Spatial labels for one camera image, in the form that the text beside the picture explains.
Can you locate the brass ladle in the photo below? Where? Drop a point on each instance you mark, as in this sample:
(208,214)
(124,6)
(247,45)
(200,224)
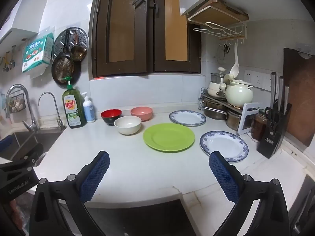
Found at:
(78,52)

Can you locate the red and black bowl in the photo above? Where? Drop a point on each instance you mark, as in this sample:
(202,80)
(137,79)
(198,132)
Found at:
(111,114)

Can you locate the black kitchen shears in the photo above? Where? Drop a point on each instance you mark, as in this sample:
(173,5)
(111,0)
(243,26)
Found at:
(272,115)

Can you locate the white bowl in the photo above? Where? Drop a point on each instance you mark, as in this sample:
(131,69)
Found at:
(128,125)

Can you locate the white wall outlet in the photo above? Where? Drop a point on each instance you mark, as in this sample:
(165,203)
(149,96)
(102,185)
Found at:
(262,80)
(249,76)

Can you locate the perforated steel steamer plate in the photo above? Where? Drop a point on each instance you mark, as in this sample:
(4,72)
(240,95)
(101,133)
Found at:
(60,40)

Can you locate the steel pot with glass lid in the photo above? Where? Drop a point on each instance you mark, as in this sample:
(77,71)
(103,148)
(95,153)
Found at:
(217,77)

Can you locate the white and blue pump bottle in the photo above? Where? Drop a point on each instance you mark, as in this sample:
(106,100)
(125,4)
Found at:
(89,111)

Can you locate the dark wooden window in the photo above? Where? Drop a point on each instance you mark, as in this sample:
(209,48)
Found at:
(101,29)

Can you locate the green dish soap bottle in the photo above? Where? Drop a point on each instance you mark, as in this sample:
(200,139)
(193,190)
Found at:
(73,113)

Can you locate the blue floral plate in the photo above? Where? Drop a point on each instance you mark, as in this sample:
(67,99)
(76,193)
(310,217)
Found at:
(224,143)
(187,118)

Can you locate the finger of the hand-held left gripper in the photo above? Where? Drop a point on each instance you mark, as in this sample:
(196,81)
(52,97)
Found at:
(32,155)
(5,143)

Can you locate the black knife block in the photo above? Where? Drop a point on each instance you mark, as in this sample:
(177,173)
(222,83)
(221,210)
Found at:
(273,137)

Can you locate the hanging small utensil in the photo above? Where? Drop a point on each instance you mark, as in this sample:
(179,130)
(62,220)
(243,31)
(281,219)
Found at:
(7,62)
(13,56)

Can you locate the hanging black scissors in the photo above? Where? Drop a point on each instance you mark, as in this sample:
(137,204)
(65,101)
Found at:
(226,49)

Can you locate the steel sink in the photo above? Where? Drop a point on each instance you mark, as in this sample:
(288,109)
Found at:
(46,140)

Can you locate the pink bowl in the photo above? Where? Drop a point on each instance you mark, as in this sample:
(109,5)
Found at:
(141,114)

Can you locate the glass jar with brown contents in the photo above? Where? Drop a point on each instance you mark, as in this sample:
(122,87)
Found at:
(259,127)

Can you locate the black frying pan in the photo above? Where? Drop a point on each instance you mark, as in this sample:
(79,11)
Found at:
(62,71)

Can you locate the small steel pot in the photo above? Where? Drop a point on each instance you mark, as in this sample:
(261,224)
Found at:
(233,121)

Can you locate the dark brown cutting board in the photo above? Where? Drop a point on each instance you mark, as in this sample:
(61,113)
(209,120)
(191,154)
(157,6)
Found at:
(300,91)

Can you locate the light wooden cutting board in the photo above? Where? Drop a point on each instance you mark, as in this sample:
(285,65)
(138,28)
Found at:
(216,14)

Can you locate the tall chrome faucet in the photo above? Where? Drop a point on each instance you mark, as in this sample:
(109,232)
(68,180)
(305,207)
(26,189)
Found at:
(30,113)

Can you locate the white ladle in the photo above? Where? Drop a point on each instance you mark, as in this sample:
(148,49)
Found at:
(235,68)

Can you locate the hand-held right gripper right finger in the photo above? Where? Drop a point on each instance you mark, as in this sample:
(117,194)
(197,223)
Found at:
(225,177)

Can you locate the large steel pot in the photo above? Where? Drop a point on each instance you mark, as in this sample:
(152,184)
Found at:
(214,113)

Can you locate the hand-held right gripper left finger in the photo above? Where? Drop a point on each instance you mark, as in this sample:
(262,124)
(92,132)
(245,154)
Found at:
(94,177)

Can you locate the cream pot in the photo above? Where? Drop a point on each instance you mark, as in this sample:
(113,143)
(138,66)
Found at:
(215,89)

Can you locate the paper towel pack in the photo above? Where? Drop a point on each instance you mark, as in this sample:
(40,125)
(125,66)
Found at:
(37,51)

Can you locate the small chrome faucet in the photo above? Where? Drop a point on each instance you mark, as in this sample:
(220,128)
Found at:
(57,114)

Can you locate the pot rack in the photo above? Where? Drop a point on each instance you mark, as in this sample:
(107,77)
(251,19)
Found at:
(248,118)

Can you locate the green plate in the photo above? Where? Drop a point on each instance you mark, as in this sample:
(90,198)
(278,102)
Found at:
(168,137)

